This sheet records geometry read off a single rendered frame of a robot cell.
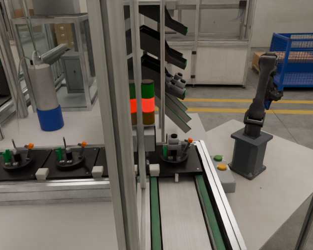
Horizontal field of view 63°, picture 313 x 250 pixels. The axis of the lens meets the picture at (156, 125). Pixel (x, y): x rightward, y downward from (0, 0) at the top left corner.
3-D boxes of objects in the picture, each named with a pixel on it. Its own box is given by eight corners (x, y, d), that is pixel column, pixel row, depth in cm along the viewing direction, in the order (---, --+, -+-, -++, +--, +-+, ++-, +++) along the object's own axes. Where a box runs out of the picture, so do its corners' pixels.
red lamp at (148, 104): (154, 106, 93) (154, 93, 91) (154, 112, 89) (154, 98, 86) (140, 106, 93) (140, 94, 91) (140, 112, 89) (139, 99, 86)
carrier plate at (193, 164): (194, 147, 135) (194, 143, 135) (202, 174, 114) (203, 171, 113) (148, 148, 135) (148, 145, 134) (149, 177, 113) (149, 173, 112)
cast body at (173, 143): (180, 145, 123) (180, 132, 120) (181, 150, 119) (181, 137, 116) (162, 145, 123) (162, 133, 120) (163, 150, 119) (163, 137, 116)
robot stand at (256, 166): (266, 168, 132) (273, 135, 123) (250, 181, 124) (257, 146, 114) (242, 156, 142) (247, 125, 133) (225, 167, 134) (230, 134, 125)
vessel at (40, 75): (61, 102, 179) (50, 47, 162) (55, 110, 167) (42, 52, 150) (41, 103, 179) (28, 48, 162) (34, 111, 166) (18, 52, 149)
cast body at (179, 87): (183, 93, 140) (189, 82, 137) (182, 95, 136) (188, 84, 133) (170, 86, 141) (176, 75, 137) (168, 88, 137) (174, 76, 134)
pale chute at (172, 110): (186, 123, 153) (192, 118, 151) (185, 133, 141) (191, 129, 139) (152, 91, 146) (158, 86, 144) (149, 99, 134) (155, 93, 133)
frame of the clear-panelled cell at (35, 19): (104, 84, 265) (95, 12, 233) (91, 110, 203) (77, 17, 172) (59, 85, 263) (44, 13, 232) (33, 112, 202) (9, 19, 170)
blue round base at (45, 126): (66, 121, 187) (63, 102, 180) (60, 131, 173) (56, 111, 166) (45, 121, 187) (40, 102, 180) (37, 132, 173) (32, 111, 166)
